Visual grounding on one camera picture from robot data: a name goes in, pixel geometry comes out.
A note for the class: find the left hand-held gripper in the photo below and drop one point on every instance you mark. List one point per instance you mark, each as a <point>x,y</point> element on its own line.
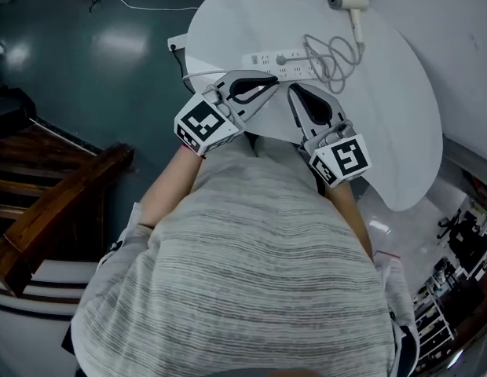
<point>200,126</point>

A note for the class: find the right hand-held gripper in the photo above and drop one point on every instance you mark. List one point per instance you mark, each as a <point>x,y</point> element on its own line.
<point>341,159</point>

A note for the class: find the long white power strip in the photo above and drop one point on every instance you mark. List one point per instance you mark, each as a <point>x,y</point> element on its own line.
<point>296,65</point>

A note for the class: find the person's right forearm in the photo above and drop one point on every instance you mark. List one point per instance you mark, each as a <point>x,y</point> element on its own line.
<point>349,214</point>

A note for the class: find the person's left forearm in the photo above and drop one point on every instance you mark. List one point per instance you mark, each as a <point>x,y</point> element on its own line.
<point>173,187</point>

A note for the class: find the small white power strip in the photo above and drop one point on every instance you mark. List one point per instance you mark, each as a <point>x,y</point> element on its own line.
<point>176,42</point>

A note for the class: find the thin red stick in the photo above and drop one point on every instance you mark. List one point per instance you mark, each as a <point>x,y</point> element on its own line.
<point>387,254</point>

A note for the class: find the person's striped grey top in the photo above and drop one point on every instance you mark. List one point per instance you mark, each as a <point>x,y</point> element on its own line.
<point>247,269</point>

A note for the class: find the black stands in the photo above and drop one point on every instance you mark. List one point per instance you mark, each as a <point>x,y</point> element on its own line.
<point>467,234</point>

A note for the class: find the dark bin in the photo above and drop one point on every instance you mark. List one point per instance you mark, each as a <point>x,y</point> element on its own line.
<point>12,106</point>

